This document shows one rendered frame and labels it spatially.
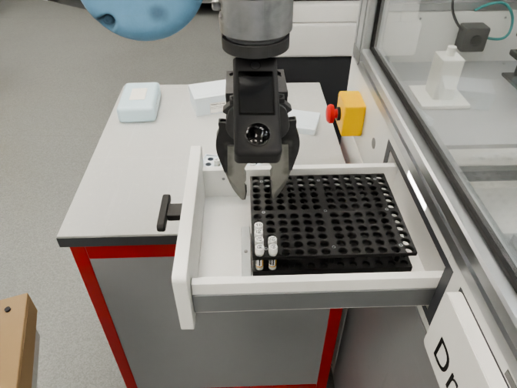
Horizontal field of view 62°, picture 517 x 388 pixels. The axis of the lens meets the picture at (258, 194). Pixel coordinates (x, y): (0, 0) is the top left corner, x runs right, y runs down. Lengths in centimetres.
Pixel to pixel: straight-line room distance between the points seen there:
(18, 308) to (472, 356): 60
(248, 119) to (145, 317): 72
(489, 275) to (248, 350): 78
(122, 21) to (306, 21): 111
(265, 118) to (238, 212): 34
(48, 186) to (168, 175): 144
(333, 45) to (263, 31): 96
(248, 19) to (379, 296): 38
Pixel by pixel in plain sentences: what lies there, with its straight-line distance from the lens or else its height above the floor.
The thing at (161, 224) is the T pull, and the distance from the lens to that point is 63.
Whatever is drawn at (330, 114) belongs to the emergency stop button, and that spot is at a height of 88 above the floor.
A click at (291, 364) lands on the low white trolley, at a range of 124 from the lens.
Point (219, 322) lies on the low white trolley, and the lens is 107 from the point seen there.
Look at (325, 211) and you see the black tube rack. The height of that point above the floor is 90.
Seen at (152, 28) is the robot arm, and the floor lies 125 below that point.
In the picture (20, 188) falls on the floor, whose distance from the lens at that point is 240.
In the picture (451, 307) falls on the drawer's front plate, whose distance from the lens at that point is 55.
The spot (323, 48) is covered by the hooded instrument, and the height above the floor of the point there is 83.
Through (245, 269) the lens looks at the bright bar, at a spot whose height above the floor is 85.
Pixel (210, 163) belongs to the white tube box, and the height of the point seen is 79.
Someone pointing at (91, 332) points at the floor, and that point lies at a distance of 168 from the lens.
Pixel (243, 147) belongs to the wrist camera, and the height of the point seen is 111.
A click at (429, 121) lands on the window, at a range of 67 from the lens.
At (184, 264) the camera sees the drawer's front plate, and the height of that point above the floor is 93.
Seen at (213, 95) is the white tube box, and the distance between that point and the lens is 115.
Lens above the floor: 134
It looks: 40 degrees down
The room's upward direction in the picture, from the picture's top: straight up
